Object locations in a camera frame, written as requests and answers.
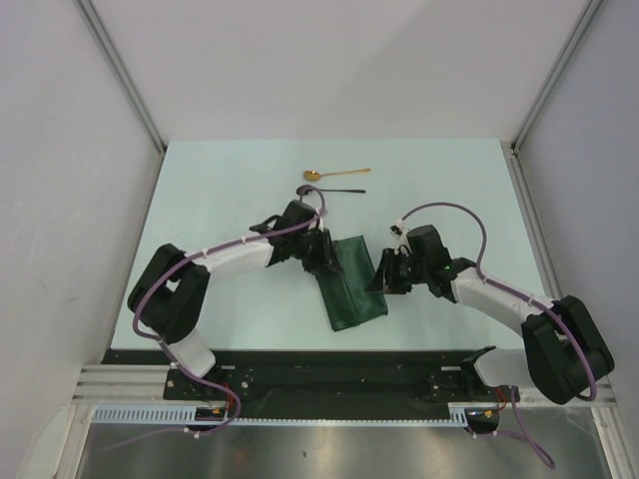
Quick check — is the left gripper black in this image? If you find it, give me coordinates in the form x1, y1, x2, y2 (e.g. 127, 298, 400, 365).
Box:
292, 228, 344, 276

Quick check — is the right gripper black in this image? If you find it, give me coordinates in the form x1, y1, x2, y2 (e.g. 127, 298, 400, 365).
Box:
364, 247, 428, 295

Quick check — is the dark green cloth napkin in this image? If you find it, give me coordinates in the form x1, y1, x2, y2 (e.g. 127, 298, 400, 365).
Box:
316, 236, 388, 332

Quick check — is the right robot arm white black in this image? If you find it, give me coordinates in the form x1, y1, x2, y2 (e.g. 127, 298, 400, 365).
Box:
365, 225, 615, 404

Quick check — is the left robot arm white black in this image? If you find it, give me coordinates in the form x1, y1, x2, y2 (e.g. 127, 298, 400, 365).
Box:
127, 200, 341, 399

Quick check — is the black spoon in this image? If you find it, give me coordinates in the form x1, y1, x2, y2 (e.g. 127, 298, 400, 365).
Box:
296, 185, 366, 197

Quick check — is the gold spoon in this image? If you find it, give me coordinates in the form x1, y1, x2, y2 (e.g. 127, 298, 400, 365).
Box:
303, 168, 370, 182

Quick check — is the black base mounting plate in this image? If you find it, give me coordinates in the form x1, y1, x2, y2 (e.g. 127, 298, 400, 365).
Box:
102, 348, 523, 420

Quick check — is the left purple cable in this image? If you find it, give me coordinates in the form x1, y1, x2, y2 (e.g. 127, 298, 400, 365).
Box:
97, 185, 330, 453

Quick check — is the purple cable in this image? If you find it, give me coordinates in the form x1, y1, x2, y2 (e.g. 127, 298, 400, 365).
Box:
398, 202, 598, 470
97, 185, 330, 453

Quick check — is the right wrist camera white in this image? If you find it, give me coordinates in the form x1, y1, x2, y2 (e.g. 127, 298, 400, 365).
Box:
389, 219, 412, 256

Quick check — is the right white cable duct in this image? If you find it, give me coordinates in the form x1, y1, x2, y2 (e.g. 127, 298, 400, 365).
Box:
448, 402, 501, 427

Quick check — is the white cable duct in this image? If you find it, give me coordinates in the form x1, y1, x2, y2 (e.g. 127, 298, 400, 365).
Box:
448, 402, 501, 427
93, 405, 228, 425

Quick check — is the right aluminium rail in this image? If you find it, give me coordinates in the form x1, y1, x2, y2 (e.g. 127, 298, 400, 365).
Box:
501, 142, 613, 405

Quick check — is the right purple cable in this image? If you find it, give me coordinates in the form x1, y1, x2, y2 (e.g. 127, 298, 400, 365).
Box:
398, 202, 598, 470

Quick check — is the left white cable duct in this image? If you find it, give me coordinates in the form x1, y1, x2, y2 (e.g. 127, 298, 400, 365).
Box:
93, 405, 228, 425

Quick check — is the left aluminium frame post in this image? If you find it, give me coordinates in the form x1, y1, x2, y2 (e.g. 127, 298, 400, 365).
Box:
74, 0, 168, 157

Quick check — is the aluminium frame post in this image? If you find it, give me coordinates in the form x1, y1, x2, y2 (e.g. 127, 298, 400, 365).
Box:
510, 0, 607, 155
74, 0, 168, 157

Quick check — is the right aluminium frame post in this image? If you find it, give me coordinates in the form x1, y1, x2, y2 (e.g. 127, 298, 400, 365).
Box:
510, 0, 607, 155

